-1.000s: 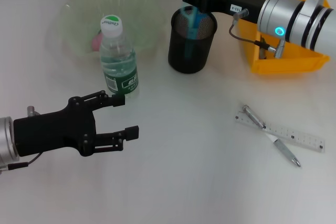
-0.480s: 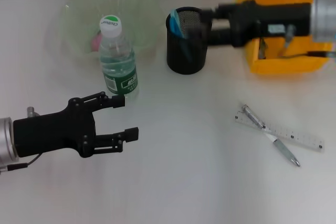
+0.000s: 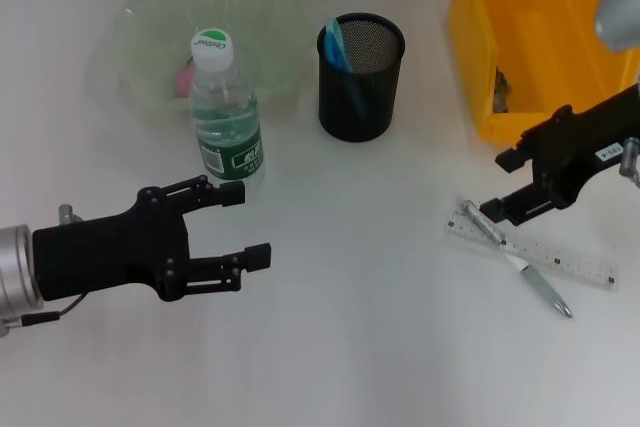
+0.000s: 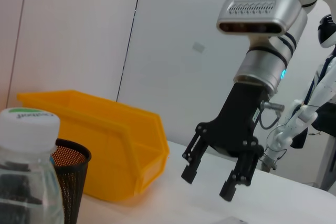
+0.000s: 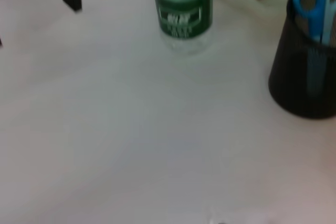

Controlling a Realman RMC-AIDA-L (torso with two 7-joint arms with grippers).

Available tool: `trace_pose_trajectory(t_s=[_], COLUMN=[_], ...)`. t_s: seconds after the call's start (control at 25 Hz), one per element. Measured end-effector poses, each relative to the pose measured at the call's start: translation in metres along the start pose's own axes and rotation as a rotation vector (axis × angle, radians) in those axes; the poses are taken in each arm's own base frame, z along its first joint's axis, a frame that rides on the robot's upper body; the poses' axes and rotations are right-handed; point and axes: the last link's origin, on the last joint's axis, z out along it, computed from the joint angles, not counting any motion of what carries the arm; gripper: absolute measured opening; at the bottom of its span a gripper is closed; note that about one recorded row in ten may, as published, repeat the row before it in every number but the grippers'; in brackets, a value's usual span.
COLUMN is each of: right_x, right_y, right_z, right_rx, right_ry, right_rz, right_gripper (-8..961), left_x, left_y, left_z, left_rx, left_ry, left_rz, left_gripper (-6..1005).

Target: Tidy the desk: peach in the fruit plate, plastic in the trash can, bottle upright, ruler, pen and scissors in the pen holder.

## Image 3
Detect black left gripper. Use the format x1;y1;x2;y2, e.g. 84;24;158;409
31;174;273;304

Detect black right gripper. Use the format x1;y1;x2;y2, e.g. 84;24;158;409
478;83;640;227

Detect clear plastic ruler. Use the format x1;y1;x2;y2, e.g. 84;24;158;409
444;206;620;292

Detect green plastic wrapper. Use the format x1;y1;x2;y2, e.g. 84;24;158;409
492;65;514;113

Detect silver white ballpoint pen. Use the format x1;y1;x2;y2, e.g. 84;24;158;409
459;199;575;319

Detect clear green-label water bottle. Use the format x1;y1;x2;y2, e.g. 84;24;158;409
188;29;266;183

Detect pink toy peach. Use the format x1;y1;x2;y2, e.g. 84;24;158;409
173;57;199;98

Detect blue scissors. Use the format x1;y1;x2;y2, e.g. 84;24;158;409
323;17;371;121

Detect black mesh pen holder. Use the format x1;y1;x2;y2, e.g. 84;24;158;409
317;11;406;143

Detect translucent green fruit bowl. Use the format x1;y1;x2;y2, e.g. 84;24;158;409
112;0;311;108

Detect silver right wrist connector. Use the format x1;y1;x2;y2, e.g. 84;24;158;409
618;136;640;181

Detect yellow plastic bin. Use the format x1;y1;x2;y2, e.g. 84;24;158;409
446;0;640;142

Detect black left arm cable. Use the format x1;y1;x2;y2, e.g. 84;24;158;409
0;291;89;339

